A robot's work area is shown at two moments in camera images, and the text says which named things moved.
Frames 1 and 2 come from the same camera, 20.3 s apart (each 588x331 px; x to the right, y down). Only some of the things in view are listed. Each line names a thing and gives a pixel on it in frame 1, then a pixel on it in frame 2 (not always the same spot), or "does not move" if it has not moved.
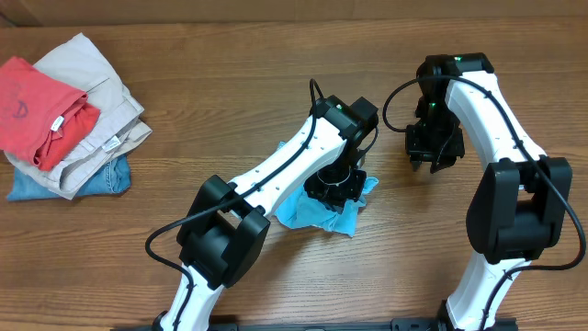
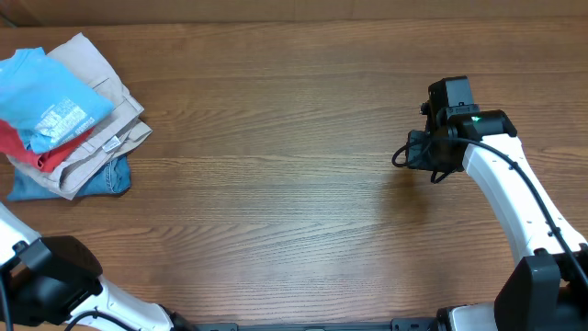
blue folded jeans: x=26 y=187 does not move
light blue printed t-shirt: x=303 y=211 → x=47 y=101
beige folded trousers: x=116 y=130 does not move
